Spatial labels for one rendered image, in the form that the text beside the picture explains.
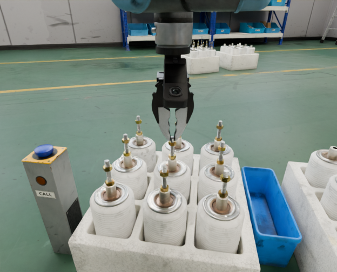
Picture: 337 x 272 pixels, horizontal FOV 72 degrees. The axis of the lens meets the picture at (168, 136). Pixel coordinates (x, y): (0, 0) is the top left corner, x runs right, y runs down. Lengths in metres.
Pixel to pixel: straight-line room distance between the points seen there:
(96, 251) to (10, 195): 0.59
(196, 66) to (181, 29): 2.30
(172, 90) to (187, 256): 0.32
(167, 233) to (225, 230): 0.12
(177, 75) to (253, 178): 0.56
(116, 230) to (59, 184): 0.18
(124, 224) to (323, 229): 0.44
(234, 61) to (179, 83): 2.63
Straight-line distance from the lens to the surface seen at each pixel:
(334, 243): 0.63
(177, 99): 0.41
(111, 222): 0.52
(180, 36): 0.47
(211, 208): 0.50
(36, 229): 0.89
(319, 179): 0.77
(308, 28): 7.95
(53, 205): 0.65
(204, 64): 2.82
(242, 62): 3.13
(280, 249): 0.71
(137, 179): 0.60
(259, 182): 0.92
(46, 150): 0.59
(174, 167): 0.58
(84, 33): 5.56
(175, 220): 0.49
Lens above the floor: 0.60
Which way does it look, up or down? 28 degrees down
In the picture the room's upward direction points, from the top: straight up
